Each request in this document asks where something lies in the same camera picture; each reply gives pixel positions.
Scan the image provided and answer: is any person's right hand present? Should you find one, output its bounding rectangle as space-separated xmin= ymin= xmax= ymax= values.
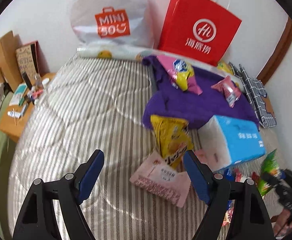
xmin=273 ymin=206 xmax=292 ymax=238

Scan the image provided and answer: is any dark plaid cloth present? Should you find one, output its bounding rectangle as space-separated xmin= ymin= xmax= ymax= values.
xmin=228 ymin=61 xmax=278 ymax=128

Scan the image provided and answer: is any white plastic shopping bag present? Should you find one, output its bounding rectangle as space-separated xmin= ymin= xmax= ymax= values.
xmin=69 ymin=0 xmax=159 ymax=49

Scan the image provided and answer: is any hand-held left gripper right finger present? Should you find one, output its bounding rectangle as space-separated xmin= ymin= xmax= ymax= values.
xmin=183 ymin=150 xmax=273 ymax=240

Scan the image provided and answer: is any brown wooden door frame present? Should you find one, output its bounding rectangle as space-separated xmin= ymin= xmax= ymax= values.
xmin=257 ymin=17 xmax=292 ymax=85

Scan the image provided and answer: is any blue white tissue pack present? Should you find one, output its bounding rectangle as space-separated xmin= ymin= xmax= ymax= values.
xmin=198 ymin=115 xmax=266 ymax=173

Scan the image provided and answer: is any green snack packet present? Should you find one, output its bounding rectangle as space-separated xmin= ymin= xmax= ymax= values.
xmin=257 ymin=149 xmax=286 ymax=197

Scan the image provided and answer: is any black upright device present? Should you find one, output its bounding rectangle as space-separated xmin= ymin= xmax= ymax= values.
xmin=22 ymin=72 xmax=32 ymax=91

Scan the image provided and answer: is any purple towel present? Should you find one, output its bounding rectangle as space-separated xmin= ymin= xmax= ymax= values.
xmin=142 ymin=55 xmax=260 ymax=130

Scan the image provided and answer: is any blue snack packet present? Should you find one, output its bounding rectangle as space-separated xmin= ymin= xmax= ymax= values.
xmin=222 ymin=168 xmax=238 ymax=182

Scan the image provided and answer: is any striped bed quilt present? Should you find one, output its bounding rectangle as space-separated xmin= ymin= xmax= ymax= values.
xmin=0 ymin=55 xmax=289 ymax=240

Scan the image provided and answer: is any pink yellow snack packet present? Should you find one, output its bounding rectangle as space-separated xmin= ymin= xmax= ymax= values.
xmin=157 ymin=55 xmax=203 ymax=95

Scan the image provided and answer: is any fruit print rolled mat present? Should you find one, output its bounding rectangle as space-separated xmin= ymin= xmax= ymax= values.
xmin=76 ymin=44 xmax=241 ymax=90

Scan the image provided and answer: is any teal box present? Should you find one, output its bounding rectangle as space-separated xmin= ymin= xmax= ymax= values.
xmin=10 ymin=83 xmax=28 ymax=105

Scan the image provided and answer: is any red paper shopping bag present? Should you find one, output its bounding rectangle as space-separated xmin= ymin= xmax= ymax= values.
xmin=158 ymin=0 xmax=243 ymax=67

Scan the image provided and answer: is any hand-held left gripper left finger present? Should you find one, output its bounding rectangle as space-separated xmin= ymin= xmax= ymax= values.
xmin=12 ymin=149 xmax=105 ymax=240

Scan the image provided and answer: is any light pink snack packet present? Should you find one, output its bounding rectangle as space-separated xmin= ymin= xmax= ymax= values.
xmin=129 ymin=152 xmax=193 ymax=208

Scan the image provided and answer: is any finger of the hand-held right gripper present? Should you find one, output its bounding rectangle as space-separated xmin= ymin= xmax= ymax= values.
xmin=266 ymin=174 xmax=286 ymax=192

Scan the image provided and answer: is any small pink candy packet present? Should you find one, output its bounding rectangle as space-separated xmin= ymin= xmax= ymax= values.
xmin=211 ymin=76 xmax=243 ymax=108

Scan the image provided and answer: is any red white snack packet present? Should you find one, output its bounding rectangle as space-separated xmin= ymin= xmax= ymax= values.
xmin=221 ymin=197 xmax=236 ymax=232

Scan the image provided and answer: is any wooden nightstand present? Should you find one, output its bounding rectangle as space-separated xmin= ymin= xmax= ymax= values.
xmin=0 ymin=72 xmax=56 ymax=143

